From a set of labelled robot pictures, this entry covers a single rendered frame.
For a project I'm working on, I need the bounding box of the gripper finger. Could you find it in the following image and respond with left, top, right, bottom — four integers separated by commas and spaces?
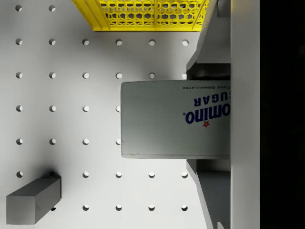
186, 159, 232, 229
186, 0, 232, 81

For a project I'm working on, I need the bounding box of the white and yellow box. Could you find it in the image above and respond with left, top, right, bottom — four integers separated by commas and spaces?
120, 80, 232, 160

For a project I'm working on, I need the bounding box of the yellow basket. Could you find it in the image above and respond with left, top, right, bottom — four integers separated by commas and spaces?
71, 0, 211, 32

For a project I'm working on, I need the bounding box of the grey cube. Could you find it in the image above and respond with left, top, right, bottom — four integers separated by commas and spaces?
5, 175, 62, 225

